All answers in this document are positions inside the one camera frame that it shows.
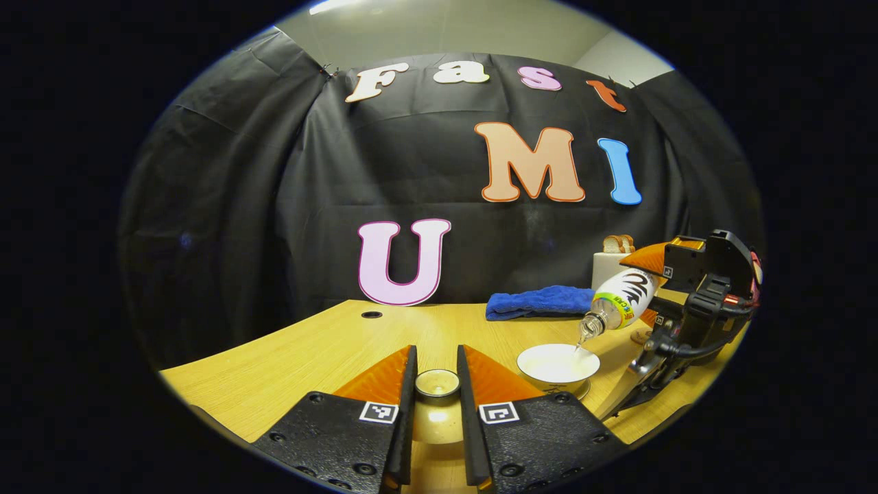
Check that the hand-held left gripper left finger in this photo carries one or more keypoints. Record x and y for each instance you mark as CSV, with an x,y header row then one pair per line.
x,y
408,412

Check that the blue towel cloth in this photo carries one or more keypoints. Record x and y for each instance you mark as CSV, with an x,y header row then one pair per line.
x,y
538,302

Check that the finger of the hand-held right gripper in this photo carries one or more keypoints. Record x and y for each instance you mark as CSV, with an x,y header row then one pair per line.
x,y
665,317
651,257

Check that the white toaster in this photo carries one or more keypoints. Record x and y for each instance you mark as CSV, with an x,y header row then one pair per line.
x,y
607,271

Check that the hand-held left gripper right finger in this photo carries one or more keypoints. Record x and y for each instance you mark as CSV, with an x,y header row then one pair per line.
x,y
466,412

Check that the round wooden coaster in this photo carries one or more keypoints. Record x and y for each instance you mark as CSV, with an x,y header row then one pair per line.
x,y
641,337

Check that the toasted bread slice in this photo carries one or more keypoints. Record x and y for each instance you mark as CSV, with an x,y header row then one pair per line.
x,y
610,245
627,242

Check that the black backdrop cloth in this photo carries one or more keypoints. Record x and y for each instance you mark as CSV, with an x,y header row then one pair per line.
x,y
240,206

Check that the cream ceramic teacup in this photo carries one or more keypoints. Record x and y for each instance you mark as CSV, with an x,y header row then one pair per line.
x,y
555,363

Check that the cream ceramic saucer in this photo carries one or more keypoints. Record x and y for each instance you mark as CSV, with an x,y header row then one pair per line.
x,y
583,392

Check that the clear labelled water bottle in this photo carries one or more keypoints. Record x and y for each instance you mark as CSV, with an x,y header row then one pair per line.
x,y
627,298

